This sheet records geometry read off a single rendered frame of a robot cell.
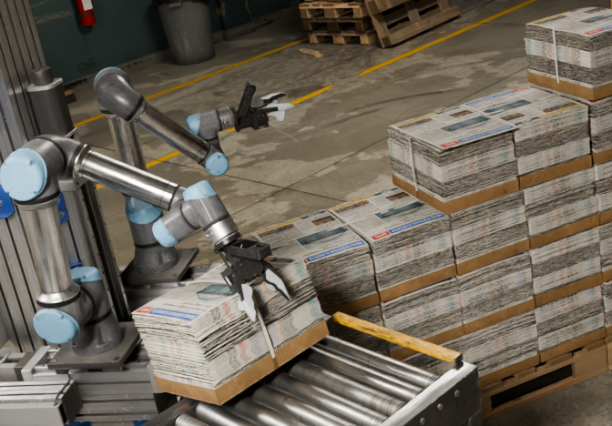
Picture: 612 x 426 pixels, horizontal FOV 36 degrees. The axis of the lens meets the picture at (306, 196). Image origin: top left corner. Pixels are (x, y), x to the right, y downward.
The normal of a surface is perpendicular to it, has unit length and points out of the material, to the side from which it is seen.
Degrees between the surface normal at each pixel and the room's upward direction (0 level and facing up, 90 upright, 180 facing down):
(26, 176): 82
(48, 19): 90
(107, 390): 90
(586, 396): 0
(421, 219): 1
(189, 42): 91
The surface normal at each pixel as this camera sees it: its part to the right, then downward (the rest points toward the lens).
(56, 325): -0.18, 0.51
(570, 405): -0.17, -0.92
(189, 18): 0.23, 0.42
